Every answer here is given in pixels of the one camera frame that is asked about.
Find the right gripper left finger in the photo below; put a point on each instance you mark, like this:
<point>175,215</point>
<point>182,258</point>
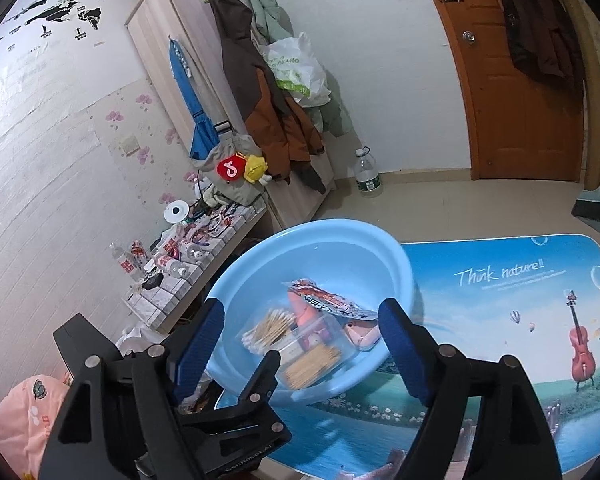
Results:
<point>119,419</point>

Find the wooden door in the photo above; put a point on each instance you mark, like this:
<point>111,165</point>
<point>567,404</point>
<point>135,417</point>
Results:
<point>518,128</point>

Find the tiled low shelf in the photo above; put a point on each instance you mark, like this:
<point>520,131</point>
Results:
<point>160,308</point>

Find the blue hanging strap bag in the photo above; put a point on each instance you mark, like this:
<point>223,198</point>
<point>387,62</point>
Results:
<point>192,105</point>

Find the dark jacket on door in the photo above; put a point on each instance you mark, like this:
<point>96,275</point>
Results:
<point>543,43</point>

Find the pale green garment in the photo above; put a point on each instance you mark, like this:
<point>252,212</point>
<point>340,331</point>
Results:
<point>271,20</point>

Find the large water bottle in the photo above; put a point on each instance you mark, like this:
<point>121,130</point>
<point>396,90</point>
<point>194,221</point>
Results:
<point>367,177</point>

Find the light blue plastic basin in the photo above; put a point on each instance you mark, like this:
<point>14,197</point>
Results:
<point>350,258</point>

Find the white tape roll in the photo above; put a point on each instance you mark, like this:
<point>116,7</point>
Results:
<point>176,211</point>

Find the white plastic bag on floor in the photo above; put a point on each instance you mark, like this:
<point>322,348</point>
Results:
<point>138,338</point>

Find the white green plastic bag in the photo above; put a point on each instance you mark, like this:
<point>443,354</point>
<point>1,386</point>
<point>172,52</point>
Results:
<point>296,70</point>

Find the world map wall sticker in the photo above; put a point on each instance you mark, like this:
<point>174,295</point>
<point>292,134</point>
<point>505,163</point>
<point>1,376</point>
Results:
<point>37,20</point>

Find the pink small object in basin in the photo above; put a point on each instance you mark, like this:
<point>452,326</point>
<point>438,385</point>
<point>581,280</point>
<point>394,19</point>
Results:
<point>363,334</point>

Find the chicken wing snack packet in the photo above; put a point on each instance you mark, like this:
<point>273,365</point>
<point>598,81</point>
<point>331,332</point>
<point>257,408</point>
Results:
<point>329,302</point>

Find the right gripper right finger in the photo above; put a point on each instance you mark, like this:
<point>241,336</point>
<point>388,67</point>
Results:
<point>512,439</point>

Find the grey canvas bag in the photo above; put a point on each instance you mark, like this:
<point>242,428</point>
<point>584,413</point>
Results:
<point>220,153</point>

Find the pink bedding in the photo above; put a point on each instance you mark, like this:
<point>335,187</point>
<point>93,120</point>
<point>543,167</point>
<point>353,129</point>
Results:
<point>27,416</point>

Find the red yellow plush toy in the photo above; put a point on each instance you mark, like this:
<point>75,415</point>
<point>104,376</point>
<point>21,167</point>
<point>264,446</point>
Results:
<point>251,168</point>

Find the brown hooded jacket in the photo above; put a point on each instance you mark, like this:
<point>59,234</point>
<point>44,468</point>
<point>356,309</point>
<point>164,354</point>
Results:
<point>283,131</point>

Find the clear box of cotton swabs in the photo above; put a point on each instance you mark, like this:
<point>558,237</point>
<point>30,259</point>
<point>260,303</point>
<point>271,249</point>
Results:
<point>308,351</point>

